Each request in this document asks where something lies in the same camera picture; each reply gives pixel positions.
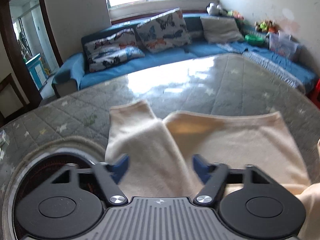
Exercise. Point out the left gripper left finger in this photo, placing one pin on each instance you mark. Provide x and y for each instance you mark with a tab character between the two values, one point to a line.
109	176

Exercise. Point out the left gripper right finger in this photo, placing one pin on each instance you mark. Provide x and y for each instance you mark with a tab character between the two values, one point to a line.
213	177

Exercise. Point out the cream sweatshirt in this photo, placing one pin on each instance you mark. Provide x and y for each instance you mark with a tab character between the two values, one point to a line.
161	151

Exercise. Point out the round black induction cooktop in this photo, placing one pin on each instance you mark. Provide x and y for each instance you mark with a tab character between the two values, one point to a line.
58	198

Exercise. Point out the left butterfly cushion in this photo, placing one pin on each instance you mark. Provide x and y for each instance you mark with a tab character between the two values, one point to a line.
112	50

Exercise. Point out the red plastic stool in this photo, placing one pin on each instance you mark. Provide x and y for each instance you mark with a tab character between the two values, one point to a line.
315	93

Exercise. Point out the blue white small cabinet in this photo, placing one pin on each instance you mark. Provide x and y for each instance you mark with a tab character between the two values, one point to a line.
37	71

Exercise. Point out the blue corner sofa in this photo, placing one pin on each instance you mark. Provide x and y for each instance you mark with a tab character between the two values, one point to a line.
74	74

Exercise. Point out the green bowl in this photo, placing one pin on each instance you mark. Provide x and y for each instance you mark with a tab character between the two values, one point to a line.
254	40

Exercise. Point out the grey plain cushion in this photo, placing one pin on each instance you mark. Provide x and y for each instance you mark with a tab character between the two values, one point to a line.
220	30

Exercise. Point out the clear plastic storage box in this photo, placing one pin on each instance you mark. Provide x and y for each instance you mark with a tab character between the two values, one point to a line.
284	46

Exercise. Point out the large butterfly cushion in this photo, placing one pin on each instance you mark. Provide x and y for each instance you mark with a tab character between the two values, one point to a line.
164	31

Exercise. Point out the green and brown plush toys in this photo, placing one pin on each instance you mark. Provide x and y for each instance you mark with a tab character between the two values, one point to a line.
266	27

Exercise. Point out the panda plush toy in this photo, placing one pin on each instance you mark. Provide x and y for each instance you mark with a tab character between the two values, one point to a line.
214	9

